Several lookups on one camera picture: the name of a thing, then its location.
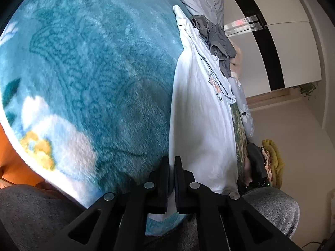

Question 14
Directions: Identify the grey sweatpants leg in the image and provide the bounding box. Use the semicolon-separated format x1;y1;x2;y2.
1;185;300;250

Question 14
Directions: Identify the white printed t-shirt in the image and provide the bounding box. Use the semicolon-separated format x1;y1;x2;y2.
149;4;239;222

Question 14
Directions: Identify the grey crumpled garment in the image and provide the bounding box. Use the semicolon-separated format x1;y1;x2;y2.
190;15;237;78

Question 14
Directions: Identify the yellow knitted garment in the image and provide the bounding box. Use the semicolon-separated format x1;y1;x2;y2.
262;139;285;189

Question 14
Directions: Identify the white black striped wardrobe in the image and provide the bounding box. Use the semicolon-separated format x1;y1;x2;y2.
224;0;321;97

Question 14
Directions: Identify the green potted plant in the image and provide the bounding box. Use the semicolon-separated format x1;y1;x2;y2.
293;83;316;99

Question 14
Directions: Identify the teal floral blanket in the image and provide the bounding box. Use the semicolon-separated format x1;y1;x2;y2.
0;0;248;237

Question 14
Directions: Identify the light blue floral duvet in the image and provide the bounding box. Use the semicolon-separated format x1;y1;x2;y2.
181;0;254;143

